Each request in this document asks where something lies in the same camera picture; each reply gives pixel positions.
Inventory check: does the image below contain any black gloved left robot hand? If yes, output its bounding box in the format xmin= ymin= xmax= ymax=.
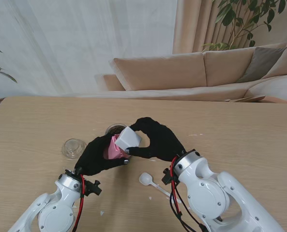
xmin=75 ymin=134 xmax=131 ymax=176

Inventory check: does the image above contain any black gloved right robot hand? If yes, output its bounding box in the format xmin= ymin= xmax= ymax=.
xmin=126 ymin=116 xmax=186 ymax=162

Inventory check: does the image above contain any pink square coffee jar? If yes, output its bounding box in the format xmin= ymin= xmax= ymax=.
xmin=103 ymin=135 xmax=126 ymax=160

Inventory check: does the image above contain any clear glass jar lid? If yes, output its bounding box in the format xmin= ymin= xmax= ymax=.
xmin=61 ymin=138 xmax=87 ymax=160

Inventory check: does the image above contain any white square jar lid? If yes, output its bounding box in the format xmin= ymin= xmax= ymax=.
xmin=115 ymin=127 xmax=143 ymax=151

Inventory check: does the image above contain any white plastic spoon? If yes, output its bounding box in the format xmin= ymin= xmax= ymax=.
xmin=138 ymin=172 xmax=173 ymax=198

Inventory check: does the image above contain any beige sofa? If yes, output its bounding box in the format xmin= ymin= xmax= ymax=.
xmin=103 ymin=42 xmax=287 ymax=108

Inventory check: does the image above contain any wooden tray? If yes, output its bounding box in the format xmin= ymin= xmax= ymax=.
xmin=224 ymin=95 xmax=266 ymax=103

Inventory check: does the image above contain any white sheer curtain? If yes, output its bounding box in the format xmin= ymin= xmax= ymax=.
xmin=0 ymin=0 xmax=178 ymax=95

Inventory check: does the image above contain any beige pleated curtain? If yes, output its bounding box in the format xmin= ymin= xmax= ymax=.
xmin=172 ymin=0 xmax=274 ymax=54

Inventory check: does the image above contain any white blanket on sofa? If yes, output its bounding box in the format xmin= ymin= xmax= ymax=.
xmin=247 ymin=74 xmax=287 ymax=107

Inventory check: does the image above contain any grey sofa cushion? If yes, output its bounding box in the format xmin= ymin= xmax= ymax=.
xmin=237 ymin=46 xmax=287 ymax=84

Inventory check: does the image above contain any tall leafy green plant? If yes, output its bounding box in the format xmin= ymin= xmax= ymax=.
xmin=202 ymin=0 xmax=287 ymax=51

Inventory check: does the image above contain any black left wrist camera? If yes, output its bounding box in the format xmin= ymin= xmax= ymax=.
xmin=85 ymin=180 xmax=103 ymax=197

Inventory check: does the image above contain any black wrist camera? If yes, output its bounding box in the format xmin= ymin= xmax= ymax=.
xmin=85 ymin=180 xmax=103 ymax=197
xmin=162 ymin=168 xmax=176 ymax=187

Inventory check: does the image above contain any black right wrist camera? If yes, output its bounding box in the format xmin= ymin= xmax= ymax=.
xmin=162 ymin=168 xmax=176 ymax=187

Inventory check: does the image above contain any red left arm cable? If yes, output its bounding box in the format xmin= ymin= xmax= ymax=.
xmin=72 ymin=174 xmax=86 ymax=232

